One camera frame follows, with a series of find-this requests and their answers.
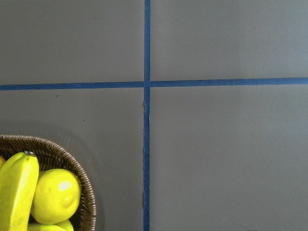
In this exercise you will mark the brown wicker basket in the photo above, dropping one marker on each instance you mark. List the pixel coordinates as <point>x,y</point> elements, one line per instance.
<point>51,155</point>

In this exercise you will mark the yellow lemon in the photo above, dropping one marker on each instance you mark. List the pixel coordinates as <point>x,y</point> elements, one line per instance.
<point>57,196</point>

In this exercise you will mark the yellow starfruit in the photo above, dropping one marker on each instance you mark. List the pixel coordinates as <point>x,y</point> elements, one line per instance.
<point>61,226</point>

